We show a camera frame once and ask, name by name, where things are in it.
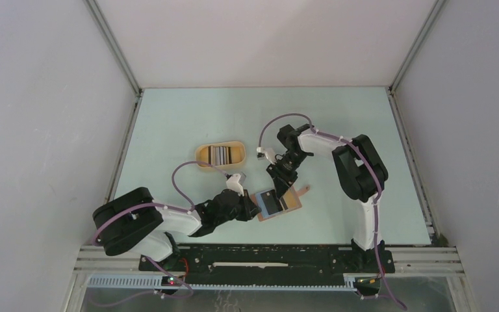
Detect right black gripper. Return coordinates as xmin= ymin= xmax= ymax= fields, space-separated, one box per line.
xmin=266 ymin=151 xmax=309 ymax=200

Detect brown leather card holder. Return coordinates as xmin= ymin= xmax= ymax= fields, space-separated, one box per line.
xmin=250 ymin=185 xmax=311 ymax=222

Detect dark grey credit card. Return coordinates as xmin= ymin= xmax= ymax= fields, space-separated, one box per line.
xmin=255 ymin=189 xmax=282 ymax=218

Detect yellow oval card tray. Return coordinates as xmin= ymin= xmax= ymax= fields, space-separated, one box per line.
xmin=194 ymin=141 xmax=246 ymax=170

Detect tan card with black stripe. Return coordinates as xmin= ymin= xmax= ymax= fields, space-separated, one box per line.
xmin=279 ymin=188 xmax=302 ymax=211

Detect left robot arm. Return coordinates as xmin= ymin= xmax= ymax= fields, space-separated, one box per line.
xmin=92 ymin=187 xmax=261 ymax=271

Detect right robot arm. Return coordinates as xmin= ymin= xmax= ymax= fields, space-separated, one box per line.
xmin=257 ymin=123 xmax=389 ymax=272

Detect cards in tray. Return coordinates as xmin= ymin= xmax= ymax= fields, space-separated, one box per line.
xmin=208 ymin=146 xmax=233 ymax=166

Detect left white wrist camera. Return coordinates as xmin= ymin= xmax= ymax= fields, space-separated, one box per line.
xmin=226 ymin=172 xmax=246 ymax=196

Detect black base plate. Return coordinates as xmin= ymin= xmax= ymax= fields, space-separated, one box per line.
xmin=158 ymin=242 xmax=395 ymax=287

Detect grey cable duct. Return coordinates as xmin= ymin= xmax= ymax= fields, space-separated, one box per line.
xmin=86 ymin=274 xmax=364 ymax=291

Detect aluminium frame rail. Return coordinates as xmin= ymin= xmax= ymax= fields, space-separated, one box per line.
xmin=73 ymin=246 xmax=465 ymax=277

